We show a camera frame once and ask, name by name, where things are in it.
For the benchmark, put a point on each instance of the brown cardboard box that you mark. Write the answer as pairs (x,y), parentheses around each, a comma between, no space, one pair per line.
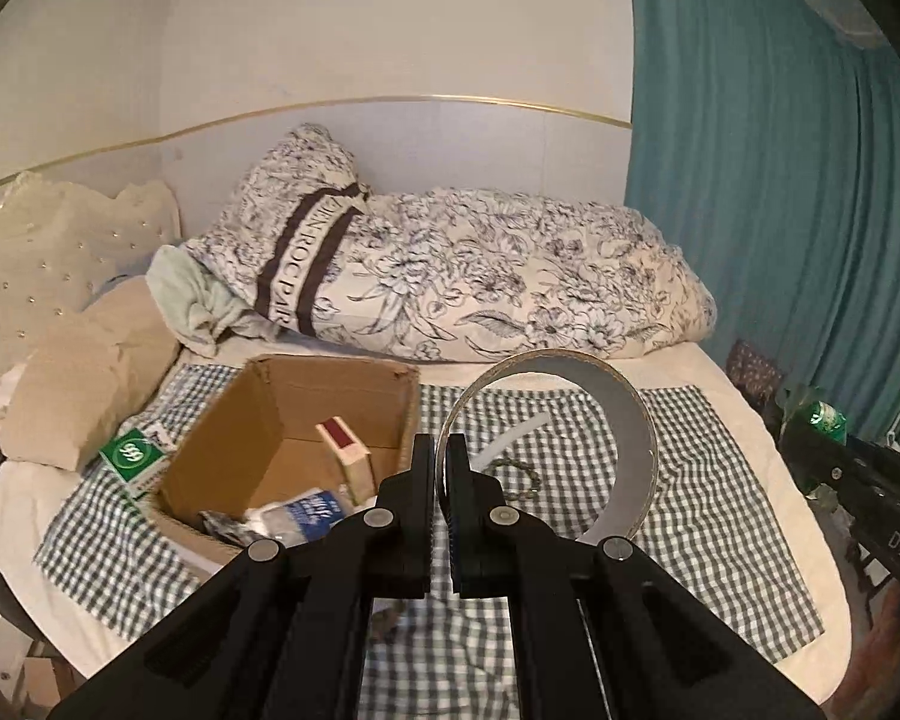
(225,450)

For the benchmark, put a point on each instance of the blue and white packet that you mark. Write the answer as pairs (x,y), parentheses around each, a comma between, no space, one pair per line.
(307,514)

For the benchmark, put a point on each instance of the green foil packet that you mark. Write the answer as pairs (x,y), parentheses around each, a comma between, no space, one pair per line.
(821,418)

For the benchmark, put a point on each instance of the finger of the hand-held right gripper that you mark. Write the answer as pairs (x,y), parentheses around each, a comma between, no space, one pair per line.
(810,457)

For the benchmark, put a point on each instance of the light green cloth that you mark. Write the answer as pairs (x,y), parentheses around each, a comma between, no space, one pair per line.
(187,300)

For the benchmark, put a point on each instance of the green checked cloth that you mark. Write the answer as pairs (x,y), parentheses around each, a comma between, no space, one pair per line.
(705,502)

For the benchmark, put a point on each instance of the red and cream small box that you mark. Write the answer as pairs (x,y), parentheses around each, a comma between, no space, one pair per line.
(345,457)

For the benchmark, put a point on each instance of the floral patterned duvet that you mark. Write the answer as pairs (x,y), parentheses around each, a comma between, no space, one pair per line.
(495,277)

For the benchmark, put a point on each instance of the white tube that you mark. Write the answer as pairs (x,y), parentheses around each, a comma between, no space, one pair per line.
(521,431)

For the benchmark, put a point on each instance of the teal curtain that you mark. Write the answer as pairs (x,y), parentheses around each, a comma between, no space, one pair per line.
(757,165)

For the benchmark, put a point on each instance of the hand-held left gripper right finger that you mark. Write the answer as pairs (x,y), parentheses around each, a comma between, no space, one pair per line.
(461,525)

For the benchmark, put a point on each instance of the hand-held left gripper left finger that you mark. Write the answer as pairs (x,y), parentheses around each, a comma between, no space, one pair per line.
(424,510)

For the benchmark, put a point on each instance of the green and white box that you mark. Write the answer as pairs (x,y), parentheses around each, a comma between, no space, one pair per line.
(131,457)

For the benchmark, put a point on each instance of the person's right hand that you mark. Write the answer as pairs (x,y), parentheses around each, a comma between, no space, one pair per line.
(896,622)

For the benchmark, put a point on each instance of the cream bed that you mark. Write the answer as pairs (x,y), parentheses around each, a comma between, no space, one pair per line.
(802,540)

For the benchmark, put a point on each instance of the dark bed frame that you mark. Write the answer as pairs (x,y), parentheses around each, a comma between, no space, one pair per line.
(0,585)

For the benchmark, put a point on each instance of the brown paper package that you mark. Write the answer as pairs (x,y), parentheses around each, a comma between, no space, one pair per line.
(82,390)

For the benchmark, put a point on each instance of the dark patterned bag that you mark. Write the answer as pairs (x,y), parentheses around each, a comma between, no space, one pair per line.
(754,375)

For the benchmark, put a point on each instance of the cardboard piece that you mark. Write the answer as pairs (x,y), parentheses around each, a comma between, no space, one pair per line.
(41,682)

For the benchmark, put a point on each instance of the white headboard with gold trim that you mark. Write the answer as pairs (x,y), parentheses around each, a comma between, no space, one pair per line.
(457,150)

